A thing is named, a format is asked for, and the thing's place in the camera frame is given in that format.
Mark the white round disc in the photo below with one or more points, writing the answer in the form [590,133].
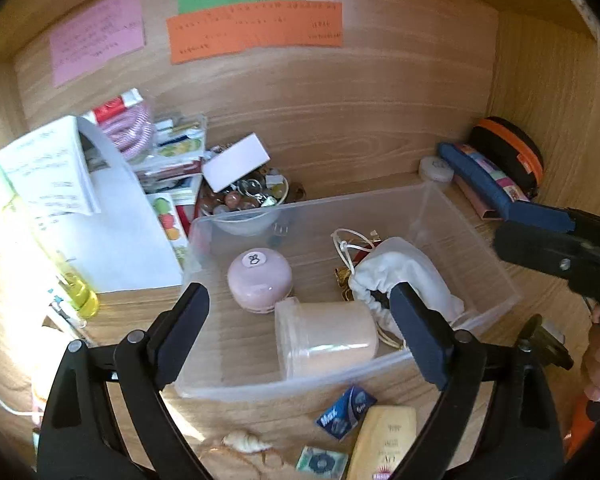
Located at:
[436,169]

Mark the pink flat box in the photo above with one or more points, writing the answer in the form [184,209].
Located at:
[477,200]

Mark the white card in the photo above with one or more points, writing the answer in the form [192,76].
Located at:
[235,160]

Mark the translucent jar with pink contents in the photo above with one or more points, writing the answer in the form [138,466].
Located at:
[325,340]

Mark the white paper notepad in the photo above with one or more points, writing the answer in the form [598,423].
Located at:
[105,210]

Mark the bowl of beads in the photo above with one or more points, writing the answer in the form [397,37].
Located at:
[247,200]

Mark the small blue packet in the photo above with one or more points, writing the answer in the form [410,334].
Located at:
[346,412]

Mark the yellow liquid bottle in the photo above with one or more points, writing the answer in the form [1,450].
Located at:
[80,292]

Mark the navy blue pencil case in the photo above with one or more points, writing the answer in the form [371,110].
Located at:
[480,180]

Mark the pink paper note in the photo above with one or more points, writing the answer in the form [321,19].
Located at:
[97,35]

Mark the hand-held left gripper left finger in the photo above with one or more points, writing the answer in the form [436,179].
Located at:
[187,330]

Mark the white seashell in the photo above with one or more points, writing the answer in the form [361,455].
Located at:
[245,442]

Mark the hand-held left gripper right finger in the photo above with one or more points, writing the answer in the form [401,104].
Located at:
[420,335]

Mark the small gold ornament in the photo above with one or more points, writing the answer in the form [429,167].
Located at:
[343,282]

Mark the yellow cream tube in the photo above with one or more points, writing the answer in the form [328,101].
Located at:
[382,442]

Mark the clear plastic storage box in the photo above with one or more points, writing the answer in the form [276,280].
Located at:
[330,260]

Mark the black orange zip case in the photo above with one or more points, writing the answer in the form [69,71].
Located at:
[510,152]

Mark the wooden desktop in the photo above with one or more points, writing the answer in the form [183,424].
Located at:
[330,125]

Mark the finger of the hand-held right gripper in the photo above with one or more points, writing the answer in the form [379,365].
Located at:
[542,342]
[540,217]

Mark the orange paper note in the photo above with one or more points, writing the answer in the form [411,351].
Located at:
[255,30]

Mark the pink round case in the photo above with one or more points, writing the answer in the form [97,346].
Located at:
[260,280]

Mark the clear sticker packet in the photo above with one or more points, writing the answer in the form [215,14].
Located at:
[180,142]

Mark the fruit sticker sheet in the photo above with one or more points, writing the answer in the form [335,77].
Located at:
[172,220]

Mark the small green packet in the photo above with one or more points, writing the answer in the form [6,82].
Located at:
[321,461]

